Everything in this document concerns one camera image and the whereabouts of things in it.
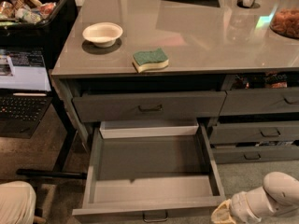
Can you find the person's knee in beige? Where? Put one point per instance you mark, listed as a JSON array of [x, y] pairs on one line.
[[17, 203]]

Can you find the grey drawer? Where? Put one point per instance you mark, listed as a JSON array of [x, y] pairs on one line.
[[153, 105], [254, 132], [225, 155], [150, 179], [260, 101]]

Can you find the black bin of snacks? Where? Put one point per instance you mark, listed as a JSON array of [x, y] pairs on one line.
[[43, 24]]

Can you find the snack bags in drawer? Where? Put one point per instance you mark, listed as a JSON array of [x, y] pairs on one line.
[[271, 80]]

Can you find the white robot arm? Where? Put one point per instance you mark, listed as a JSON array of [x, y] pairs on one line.
[[278, 196]]

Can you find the white paper bowl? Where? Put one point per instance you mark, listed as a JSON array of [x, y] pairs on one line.
[[103, 34]]

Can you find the green yellow sponge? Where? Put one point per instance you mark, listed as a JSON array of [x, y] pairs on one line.
[[150, 60]]

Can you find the black laptop stand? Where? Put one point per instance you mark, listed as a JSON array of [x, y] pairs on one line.
[[57, 170]]

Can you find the black laptop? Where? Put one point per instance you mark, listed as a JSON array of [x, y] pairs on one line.
[[24, 92]]

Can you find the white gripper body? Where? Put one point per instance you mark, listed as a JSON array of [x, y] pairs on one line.
[[241, 205]]

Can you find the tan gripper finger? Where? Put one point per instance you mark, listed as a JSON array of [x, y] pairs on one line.
[[221, 215]]

